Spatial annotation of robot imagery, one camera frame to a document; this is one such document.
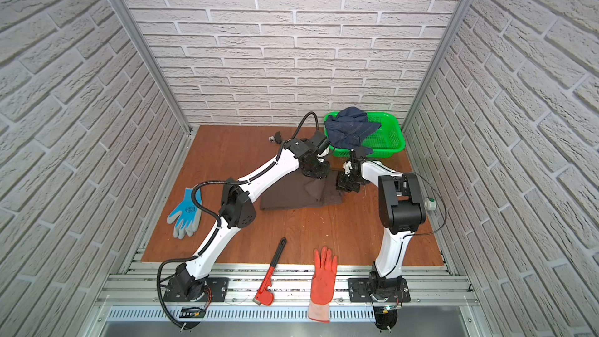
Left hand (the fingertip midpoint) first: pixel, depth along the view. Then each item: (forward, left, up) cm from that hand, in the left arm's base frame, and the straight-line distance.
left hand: (333, 175), depth 89 cm
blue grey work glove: (-11, +57, -12) cm, 60 cm away
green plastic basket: (+28, -32, -7) cm, 43 cm away
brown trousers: (-3, +14, -7) cm, 15 cm away
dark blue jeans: (+26, -10, 0) cm, 28 cm away
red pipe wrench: (-39, +24, -10) cm, 47 cm away
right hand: (+1, -5, -11) cm, 12 cm away
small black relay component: (+29, +25, -10) cm, 39 cm away
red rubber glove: (-36, +6, -10) cm, 38 cm away
